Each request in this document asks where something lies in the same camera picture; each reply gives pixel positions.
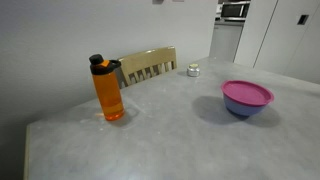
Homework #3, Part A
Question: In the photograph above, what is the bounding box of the pink plastic plate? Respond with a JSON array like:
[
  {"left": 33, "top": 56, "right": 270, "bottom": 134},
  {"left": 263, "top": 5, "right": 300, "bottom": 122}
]
[{"left": 221, "top": 80, "right": 274, "bottom": 107}]

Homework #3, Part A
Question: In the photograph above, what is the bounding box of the light blue bowl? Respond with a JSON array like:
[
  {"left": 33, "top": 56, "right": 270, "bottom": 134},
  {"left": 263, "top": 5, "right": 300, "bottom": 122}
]
[{"left": 223, "top": 95, "right": 268, "bottom": 116}]

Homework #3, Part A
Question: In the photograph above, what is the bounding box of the beige wooden chair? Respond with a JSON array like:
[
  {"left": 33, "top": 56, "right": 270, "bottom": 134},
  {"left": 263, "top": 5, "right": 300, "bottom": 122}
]
[{"left": 119, "top": 46, "right": 177, "bottom": 88}]

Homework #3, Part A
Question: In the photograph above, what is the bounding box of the small silver candle tin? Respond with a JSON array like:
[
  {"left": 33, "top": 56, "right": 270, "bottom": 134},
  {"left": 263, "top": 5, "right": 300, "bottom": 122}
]
[{"left": 187, "top": 63, "right": 200, "bottom": 77}]

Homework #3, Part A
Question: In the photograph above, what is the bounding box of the orange water bottle black lid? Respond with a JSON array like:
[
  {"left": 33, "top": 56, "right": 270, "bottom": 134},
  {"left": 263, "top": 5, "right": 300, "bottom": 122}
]
[{"left": 89, "top": 54, "right": 124, "bottom": 121}]

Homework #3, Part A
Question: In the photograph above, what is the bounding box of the microwave oven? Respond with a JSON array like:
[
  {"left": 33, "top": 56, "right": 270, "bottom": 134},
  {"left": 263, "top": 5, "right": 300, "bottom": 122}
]
[{"left": 221, "top": 1, "right": 251, "bottom": 21}]

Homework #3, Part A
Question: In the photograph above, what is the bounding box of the white cabinet with black handle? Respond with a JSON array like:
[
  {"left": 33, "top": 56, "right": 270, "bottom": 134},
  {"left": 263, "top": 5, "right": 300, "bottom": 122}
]
[{"left": 234, "top": 0, "right": 320, "bottom": 84}]

